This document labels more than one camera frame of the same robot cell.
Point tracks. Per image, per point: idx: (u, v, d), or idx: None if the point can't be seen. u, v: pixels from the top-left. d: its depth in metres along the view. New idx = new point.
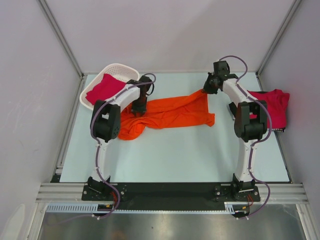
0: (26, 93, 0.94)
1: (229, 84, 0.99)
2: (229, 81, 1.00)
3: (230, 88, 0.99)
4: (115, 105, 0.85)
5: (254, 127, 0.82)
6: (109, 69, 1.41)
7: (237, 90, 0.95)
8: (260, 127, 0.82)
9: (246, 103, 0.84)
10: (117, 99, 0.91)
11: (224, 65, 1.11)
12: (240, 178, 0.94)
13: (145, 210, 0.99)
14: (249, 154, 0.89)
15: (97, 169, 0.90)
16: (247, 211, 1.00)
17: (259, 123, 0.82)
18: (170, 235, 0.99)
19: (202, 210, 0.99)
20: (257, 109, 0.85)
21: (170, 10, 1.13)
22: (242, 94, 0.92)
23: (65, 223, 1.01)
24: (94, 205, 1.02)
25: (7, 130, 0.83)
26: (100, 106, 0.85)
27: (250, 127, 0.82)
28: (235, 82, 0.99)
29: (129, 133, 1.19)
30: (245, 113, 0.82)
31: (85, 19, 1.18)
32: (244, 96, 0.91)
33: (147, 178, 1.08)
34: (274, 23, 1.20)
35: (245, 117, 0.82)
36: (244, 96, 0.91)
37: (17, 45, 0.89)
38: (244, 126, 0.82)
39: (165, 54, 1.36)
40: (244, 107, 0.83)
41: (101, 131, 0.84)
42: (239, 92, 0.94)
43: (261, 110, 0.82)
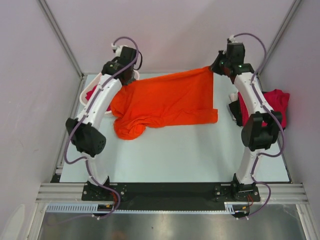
0: (26, 93, 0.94)
1: (242, 81, 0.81)
2: (243, 76, 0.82)
3: (243, 86, 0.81)
4: (88, 123, 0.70)
5: (262, 139, 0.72)
6: None
7: (251, 90, 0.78)
8: (269, 138, 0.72)
9: (258, 114, 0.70)
10: (90, 113, 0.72)
11: (240, 49, 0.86)
12: (241, 180, 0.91)
13: (145, 210, 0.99)
14: (253, 161, 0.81)
15: (91, 177, 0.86)
16: (247, 211, 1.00)
17: (269, 135, 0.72)
18: (170, 235, 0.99)
19: (202, 211, 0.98)
20: (270, 119, 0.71)
21: (170, 10, 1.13)
22: (255, 99, 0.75)
23: (65, 224, 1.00)
24: (94, 205, 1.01)
25: (8, 130, 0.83)
26: (72, 127, 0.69)
27: (258, 139, 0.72)
28: (250, 78, 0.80)
29: (129, 132, 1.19)
30: (256, 127, 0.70)
31: (85, 19, 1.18)
32: (259, 102, 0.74)
33: (147, 178, 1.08)
34: (274, 23, 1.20)
35: (255, 131, 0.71)
36: (258, 103, 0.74)
37: (18, 45, 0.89)
38: (253, 139, 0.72)
39: (165, 54, 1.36)
40: (257, 122, 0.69)
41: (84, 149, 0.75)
42: (253, 96, 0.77)
43: (274, 123, 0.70)
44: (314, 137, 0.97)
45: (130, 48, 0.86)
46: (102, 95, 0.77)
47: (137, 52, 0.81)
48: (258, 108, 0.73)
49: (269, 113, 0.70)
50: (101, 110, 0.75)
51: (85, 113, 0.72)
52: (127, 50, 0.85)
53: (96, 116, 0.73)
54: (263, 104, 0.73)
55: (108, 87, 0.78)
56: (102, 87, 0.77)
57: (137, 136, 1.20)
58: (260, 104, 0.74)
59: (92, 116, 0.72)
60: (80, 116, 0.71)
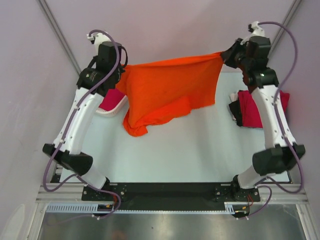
0: (26, 92, 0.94)
1: (264, 98, 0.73)
2: (265, 94, 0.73)
3: (263, 104, 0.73)
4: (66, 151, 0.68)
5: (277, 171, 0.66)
6: None
7: (274, 116, 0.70)
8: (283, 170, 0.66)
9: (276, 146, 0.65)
10: (66, 138, 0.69)
11: (265, 53, 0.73)
12: (242, 186, 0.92)
13: (145, 210, 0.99)
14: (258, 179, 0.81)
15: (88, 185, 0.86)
16: (247, 211, 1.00)
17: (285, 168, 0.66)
18: (170, 235, 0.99)
19: (201, 211, 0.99)
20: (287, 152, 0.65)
21: (170, 10, 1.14)
22: (277, 128, 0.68)
23: (65, 224, 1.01)
24: (94, 205, 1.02)
25: (8, 130, 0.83)
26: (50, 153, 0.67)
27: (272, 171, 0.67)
28: (274, 99, 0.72)
29: (130, 128, 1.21)
30: (273, 160, 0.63)
31: (85, 19, 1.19)
32: (280, 132, 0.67)
33: (147, 178, 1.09)
34: (273, 23, 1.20)
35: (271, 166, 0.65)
36: (280, 133, 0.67)
37: (18, 45, 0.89)
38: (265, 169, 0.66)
39: (165, 54, 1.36)
40: (276, 156, 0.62)
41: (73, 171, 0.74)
42: (274, 123, 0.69)
43: (292, 159, 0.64)
44: (314, 137, 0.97)
45: (105, 47, 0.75)
46: (78, 113, 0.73)
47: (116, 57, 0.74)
48: (278, 138, 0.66)
49: (291, 148, 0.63)
50: (79, 131, 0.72)
51: (61, 139, 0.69)
52: (103, 53, 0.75)
53: (74, 141, 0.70)
54: (285, 135, 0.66)
55: (85, 105, 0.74)
56: (78, 106, 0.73)
57: (145, 132, 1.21)
58: (282, 135, 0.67)
59: (70, 142, 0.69)
60: (57, 142, 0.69)
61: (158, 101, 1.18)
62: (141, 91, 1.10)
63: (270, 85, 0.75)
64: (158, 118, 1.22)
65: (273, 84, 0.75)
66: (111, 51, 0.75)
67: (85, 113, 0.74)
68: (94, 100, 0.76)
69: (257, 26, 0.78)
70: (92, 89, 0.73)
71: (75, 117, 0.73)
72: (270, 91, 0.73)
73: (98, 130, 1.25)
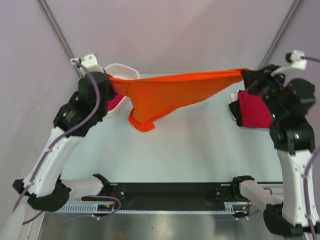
0: (26, 92, 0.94)
1: (292, 166, 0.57)
2: (296, 160, 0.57)
3: (289, 171, 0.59)
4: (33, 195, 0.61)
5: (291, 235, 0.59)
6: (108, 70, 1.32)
7: (301, 191, 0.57)
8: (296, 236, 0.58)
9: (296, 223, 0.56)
10: (34, 181, 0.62)
11: (307, 108, 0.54)
12: (242, 193, 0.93)
13: (144, 210, 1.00)
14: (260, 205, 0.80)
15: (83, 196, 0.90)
16: (247, 211, 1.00)
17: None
18: (170, 235, 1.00)
19: (201, 211, 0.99)
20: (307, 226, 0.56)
21: (170, 10, 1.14)
22: (302, 206, 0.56)
23: (65, 223, 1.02)
24: (94, 205, 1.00)
25: (7, 130, 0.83)
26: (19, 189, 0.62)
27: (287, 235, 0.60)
28: (305, 171, 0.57)
29: (136, 123, 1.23)
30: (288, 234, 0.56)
31: (85, 19, 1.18)
32: (305, 211, 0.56)
33: (147, 178, 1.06)
34: (274, 23, 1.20)
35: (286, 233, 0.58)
36: (303, 212, 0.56)
37: (18, 44, 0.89)
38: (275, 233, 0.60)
39: (165, 54, 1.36)
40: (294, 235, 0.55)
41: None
42: (300, 195, 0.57)
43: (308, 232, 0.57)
44: None
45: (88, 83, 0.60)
46: (50, 157, 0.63)
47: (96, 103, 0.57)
48: (301, 218, 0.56)
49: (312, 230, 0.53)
50: (50, 174, 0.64)
51: (29, 181, 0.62)
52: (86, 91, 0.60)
53: (43, 185, 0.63)
54: (309, 215, 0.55)
55: (58, 148, 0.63)
56: (49, 149, 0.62)
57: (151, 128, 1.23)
58: (305, 214, 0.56)
59: (38, 187, 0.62)
60: (26, 183, 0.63)
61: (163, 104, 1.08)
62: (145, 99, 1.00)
63: (300, 149, 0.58)
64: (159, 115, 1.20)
65: (305, 148, 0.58)
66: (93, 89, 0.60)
67: (59, 155, 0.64)
68: (70, 142, 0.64)
69: (298, 59, 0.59)
70: (67, 132, 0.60)
71: (46, 159, 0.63)
72: (301, 158, 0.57)
73: (97, 130, 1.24)
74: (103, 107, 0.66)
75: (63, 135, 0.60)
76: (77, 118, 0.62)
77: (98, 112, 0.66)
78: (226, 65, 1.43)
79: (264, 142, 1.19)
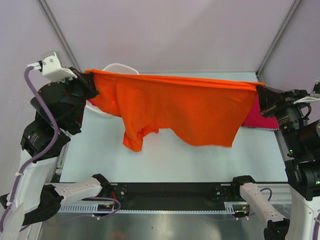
0: (26, 92, 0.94)
1: (306, 209, 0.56)
2: (312, 205, 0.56)
3: (303, 212, 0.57)
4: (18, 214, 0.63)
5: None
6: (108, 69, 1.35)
7: (312, 234, 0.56)
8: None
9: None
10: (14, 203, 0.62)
11: None
12: (241, 195, 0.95)
13: (145, 210, 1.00)
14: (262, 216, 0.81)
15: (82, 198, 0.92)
16: (247, 211, 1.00)
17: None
18: (170, 235, 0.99)
19: (200, 210, 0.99)
20: None
21: (170, 10, 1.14)
22: None
23: (65, 223, 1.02)
24: (94, 205, 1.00)
25: (8, 130, 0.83)
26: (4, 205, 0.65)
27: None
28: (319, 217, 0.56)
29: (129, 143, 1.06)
30: None
31: (85, 19, 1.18)
32: None
33: (147, 178, 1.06)
34: (274, 23, 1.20)
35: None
36: None
37: (18, 44, 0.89)
38: None
39: (165, 54, 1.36)
40: None
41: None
42: (309, 235, 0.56)
43: None
44: None
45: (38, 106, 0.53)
46: (22, 180, 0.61)
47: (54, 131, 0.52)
48: None
49: None
50: (28, 193, 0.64)
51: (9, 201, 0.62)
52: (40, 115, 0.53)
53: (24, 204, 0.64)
54: None
55: (29, 171, 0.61)
56: (20, 173, 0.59)
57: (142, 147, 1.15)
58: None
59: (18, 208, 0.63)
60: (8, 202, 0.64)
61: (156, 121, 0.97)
62: (133, 114, 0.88)
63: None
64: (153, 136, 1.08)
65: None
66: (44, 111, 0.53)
67: (32, 176, 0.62)
68: (40, 165, 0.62)
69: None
70: (34, 158, 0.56)
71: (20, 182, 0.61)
72: (317, 202, 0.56)
73: (97, 130, 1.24)
74: (72, 122, 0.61)
75: (30, 162, 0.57)
76: (40, 141, 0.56)
77: (68, 128, 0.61)
78: (225, 65, 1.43)
79: (264, 142, 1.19)
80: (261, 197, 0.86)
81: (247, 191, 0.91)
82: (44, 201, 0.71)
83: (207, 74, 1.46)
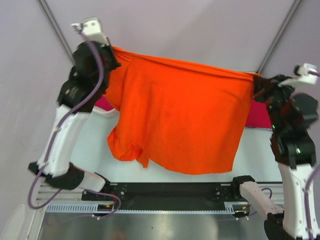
0: (27, 92, 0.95)
1: (294, 181, 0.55)
2: (298, 174, 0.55)
3: (291, 186, 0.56)
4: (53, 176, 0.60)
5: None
6: None
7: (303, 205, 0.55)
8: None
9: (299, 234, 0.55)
10: (49, 162, 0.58)
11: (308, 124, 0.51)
12: (242, 194, 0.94)
13: (144, 210, 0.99)
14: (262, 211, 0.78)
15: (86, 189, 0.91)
16: (247, 211, 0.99)
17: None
18: (170, 235, 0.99)
19: (201, 210, 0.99)
20: None
21: (170, 10, 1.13)
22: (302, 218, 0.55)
23: (66, 223, 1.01)
24: (94, 205, 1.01)
25: (8, 130, 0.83)
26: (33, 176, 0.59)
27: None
28: (304, 184, 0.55)
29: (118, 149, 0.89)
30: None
31: (85, 19, 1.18)
32: (304, 224, 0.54)
33: (147, 178, 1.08)
34: (274, 23, 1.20)
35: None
36: (303, 224, 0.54)
37: (18, 45, 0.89)
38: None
39: (165, 54, 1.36)
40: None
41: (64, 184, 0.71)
42: (301, 206, 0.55)
43: None
44: None
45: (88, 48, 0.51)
46: (60, 136, 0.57)
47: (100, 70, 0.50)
48: (302, 231, 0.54)
49: None
50: (63, 152, 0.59)
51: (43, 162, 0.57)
52: (84, 63, 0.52)
53: (57, 164, 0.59)
54: (310, 229, 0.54)
55: (67, 126, 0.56)
56: (57, 128, 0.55)
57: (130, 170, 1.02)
58: (307, 228, 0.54)
59: (52, 166, 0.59)
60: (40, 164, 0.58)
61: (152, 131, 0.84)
62: (135, 109, 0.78)
63: (302, 163, 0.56)
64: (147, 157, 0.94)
65: (307, 162, 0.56)
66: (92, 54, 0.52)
67: (69, 134, 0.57)
68: (77, 120, 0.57)
69: (305, 73, 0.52)
70: (73, 109, 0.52)
71: (56, 139, 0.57)
72: (301, 172, 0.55)
73: (97, 130, 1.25)
74: (103, 83, 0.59)
75: (68, 114, 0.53)
76: (80, 94, 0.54)
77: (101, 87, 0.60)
78: (225, 65, 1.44)
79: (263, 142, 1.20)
80: (260, 193, 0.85)
81: (246, 188, 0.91)
82: (71, 168, 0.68)
83: None
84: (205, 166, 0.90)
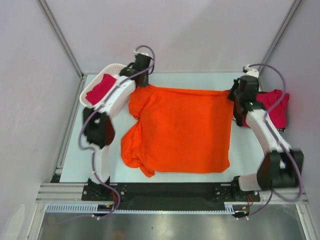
0: (26, 92, 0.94)
1: (254, 117, 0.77)
2: (256, 114, 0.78)
3: (256, 123, 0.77)
4: (106, 113, 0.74)
5: (282, 182, 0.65)
6: (109, 69, 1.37)
7: (266, 129, 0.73)
8: (290, 182, 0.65)
9: (277, 151, 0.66)
10: (106, 104, 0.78)
11: (254, 88, 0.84)
12: (242, 189, 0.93)
13: (144, 210, 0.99)
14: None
15: (94, 173, 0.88)
16: (247, 211, 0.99)
17: (289, 177, 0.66)
18: (170, 235, 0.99)
19: (201, 210, 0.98)
20: (287, 161, 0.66)
21: (170, 10, 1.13)
22: (272, 138, 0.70)
23: (65, 223, 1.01)
24: (94, 205, 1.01)
25: (8, 130, 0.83)
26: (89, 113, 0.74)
27: (278, 182, 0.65)
28: (263, 116, 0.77)
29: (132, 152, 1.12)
30: (273, 166, 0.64)
31: (85, 19, 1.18)
32: (275, 140, 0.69)
33: (146, 178, 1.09)
34: (274, 23, 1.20)
35: (274, 169, 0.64)
36: (274, 142, 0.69)
37: (17, 45, 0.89)
38: (271, 181, 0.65)
39: (165, 54, 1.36)
40: (275, 160, 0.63)
41: (94, 138, 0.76)
42: (267, 130, 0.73)
43: (292, 166, 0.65)
44: (314, 138, 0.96)
45: (144, 56, 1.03)
46: (119, 90, 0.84)
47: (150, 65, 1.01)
48: (274, 145, 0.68)
49: (287, 153, 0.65)
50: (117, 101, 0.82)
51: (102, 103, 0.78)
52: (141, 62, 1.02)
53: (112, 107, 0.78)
54: (280, 142, 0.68)
55: (124, 86, 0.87)
56: (119, 84, 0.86)
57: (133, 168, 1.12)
58: (277, 143, 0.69)
59: (108, 107, 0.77)
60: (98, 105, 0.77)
61: (164, 133, 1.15)
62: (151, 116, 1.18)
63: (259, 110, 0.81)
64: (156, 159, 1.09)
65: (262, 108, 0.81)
66: (148, 59, 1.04)
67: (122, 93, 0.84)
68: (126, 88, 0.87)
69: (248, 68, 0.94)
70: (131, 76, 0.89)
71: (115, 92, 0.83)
72: (258, 113, 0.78)
73: None
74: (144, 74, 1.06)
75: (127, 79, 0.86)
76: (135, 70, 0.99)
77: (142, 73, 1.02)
78: (225, 65, 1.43)
79: None
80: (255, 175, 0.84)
81: (245, 177, 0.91)
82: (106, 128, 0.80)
83: (207, 74, 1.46)
84: (195, 166, 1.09)
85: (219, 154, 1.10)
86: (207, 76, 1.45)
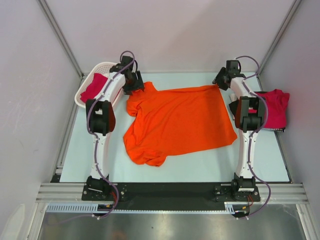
0: (26, 93, 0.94)
1: (235, 80, 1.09)
2: (237, 78, 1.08)
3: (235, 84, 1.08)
4: (106, 101, 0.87)
5: (251, 121, 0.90)
6: (98, 68, 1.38)
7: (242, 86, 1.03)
8: (257, 121, 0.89)
9: (247, 98, 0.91)
10: (105, 94, 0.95)
11: (235, 65, 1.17)
12: (240, 174, 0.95)
13: (145, 210, 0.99)
14: (247, 145, 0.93)
15: (96, 165, 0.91)
16: (247, 211, 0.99)
17: (256, 117, 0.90)
18: (170, 235, 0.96)
19: (201, 210, 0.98)
20: (257, 104, 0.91)
21: (171, 10, 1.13)
22: (245, 91, 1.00)
23: (65, 223, 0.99)
24: (94, 205, 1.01)
25: (8, 130, 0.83)
26: (92, 103, 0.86)
27: (247, 119, 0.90)
28: (242, 80, 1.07)
29: (137, 146, 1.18)
30: (244, 106, 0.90)
31: (85, 19, 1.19)
32: (247, 91, 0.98)
33: (146, 178, 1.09)
34: (274, 23, 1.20)
35: (243, 110, 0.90)
36: (246, 93, 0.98)
37: (18, 45, 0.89)
38: (243, 118, 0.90)
39: (165, 54, 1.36)
40: (244, 100, 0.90)
41: (98, 125, 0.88)
42: (243, 88, 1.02)
43: (260, 106, 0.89)
44: (313, 137, 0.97)
45: (128, 56, 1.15)
46: (113, 84, 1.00)
47: (134, 60, 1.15)
48: (246, 94, 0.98)
49: (259, 98, 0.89)
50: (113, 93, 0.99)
51: (102, 93, 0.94)
52: (125, 59, 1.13)
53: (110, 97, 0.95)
54: (251, 91, 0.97)
55: (117, 79, 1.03)
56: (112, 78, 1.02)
57: (139, 164, 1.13)
58: (248, 92, 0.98)
59: (107, 97, 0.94)
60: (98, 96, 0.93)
61: (167, 122, 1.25)
62: (154, 111, 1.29)
63: (240, 76, 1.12)
64: (159, 150, 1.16)
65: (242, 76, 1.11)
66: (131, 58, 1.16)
67: (116, 85, 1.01)
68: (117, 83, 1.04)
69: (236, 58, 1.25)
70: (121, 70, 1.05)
71: (110, 86, 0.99)
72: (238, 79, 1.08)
73: None
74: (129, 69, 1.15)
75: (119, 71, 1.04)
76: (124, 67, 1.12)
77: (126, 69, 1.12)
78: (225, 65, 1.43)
79: (263, 141, 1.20)
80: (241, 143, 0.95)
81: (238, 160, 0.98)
82: (104, 116, 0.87)
83: (208, 74, 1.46)
84: (187, 147, 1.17)
85: (216, 134, 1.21)
86: (208, 76, 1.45)
